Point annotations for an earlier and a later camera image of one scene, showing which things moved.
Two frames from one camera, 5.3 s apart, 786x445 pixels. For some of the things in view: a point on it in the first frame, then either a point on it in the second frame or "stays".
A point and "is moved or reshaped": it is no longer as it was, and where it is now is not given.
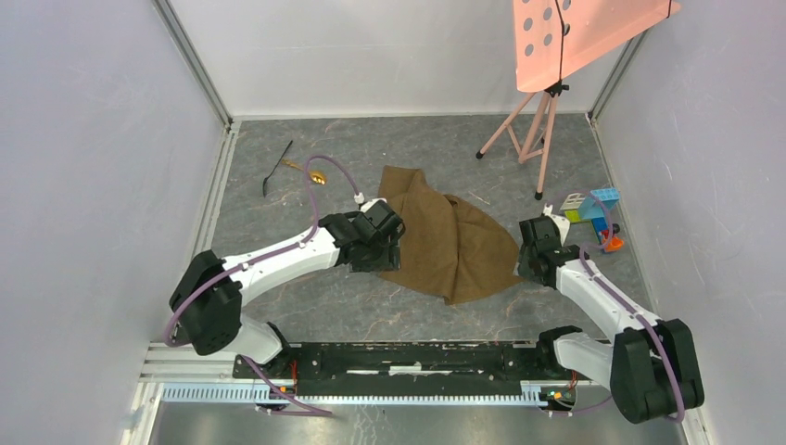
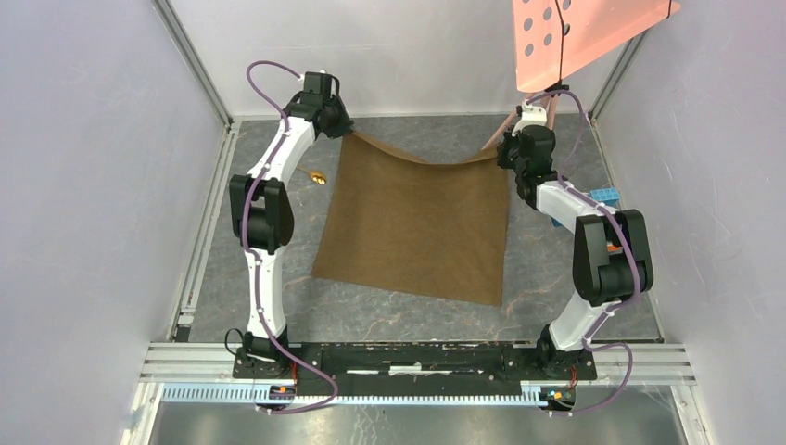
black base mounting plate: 331,367 stays
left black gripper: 388,260 to 345,125
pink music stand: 552,39 stays
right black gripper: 523,268 to 510,140
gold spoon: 316,176 stays
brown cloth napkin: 450,248 is moved or reshaped
